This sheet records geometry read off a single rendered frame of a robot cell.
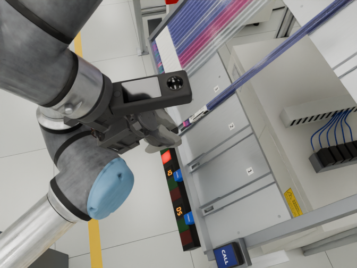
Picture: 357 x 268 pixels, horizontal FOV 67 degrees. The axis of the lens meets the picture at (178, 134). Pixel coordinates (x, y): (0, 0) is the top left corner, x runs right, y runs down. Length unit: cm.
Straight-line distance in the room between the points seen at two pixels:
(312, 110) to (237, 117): 37
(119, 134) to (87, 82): 10
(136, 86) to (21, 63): 15
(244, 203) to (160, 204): 86
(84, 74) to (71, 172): 27
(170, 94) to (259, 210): 30
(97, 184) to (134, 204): 89
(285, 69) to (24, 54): 91
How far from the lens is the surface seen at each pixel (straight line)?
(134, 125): 40
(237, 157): 59
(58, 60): 32
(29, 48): 30
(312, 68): 111
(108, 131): 42
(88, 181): 54
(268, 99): 96
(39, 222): 60
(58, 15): 30
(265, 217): 56
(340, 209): 49
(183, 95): 38
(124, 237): 139
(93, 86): 35
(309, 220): 51
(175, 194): 73
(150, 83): 39
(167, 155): 76
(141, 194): 143
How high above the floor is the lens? 135
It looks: 60 degrees down
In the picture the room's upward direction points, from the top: straight up
